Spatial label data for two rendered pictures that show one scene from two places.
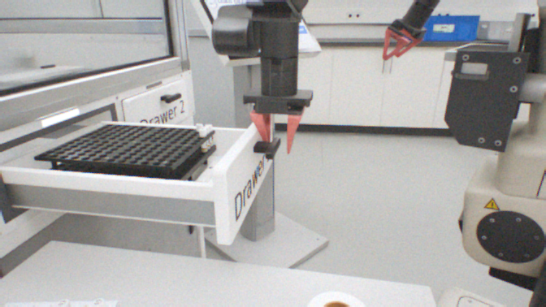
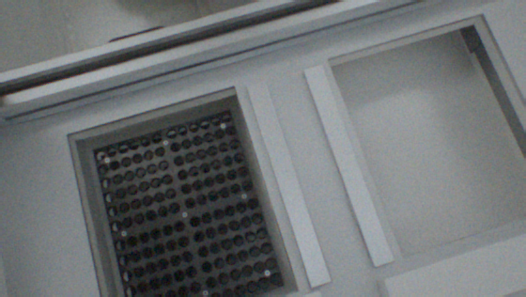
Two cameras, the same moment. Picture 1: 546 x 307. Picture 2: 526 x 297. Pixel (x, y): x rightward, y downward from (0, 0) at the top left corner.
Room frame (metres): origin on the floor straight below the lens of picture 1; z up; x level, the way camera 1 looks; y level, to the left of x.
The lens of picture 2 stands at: (0.86, 0.61, 1.47)
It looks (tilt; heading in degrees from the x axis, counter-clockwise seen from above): 75 degrees down; 244
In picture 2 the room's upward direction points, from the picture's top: 2 degrees counter-clockwise
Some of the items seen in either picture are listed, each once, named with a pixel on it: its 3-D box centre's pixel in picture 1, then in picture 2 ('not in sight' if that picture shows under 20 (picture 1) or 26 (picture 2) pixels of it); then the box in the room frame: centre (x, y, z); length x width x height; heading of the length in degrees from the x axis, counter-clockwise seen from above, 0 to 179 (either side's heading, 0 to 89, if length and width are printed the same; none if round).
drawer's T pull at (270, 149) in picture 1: (266, 147); not in sight; (0.50, 0.01, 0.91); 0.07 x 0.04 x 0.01; 170
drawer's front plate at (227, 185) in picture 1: (249, 164); not in sight; (0.51, 0.04, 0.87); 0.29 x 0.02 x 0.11; 170
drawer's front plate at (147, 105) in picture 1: (161, 109); not in sight; (0.88, 0.30, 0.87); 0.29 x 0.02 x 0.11; 170
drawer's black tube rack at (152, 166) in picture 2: not in sight; (189, 218); (0.91, 0.50, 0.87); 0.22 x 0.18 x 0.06; 80
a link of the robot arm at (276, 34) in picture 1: (275, 38); not in sight; (0.53, 0.00, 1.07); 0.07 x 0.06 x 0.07; 70
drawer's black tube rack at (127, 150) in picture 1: (136, 159); not in sight; (0.54, 0.24, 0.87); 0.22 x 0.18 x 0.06; 80
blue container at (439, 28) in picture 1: (437, 28); not in sight; (3.54, -1.56, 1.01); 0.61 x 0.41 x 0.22; 83
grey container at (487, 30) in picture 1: (504, 30); not in sight; (3.54, -2.22, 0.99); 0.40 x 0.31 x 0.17; 83
